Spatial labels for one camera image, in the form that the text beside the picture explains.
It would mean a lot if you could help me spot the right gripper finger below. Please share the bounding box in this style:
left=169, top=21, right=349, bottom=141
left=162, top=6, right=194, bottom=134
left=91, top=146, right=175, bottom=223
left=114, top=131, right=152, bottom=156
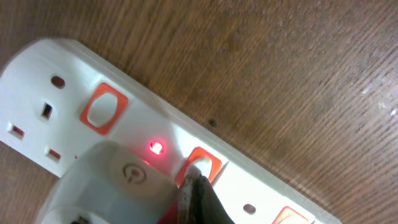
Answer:
left=177, top=175, right=234, bottom=224

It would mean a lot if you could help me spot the white USB charger plug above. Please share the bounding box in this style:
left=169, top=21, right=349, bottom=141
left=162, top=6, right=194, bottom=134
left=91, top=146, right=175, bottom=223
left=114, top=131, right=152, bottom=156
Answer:
left=36, top=142, right=178, bottom=223

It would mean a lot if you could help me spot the white power strip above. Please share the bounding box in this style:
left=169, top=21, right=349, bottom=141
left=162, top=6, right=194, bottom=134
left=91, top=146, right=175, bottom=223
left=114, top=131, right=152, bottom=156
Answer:
left=1, top=39, right=338, bottom=223

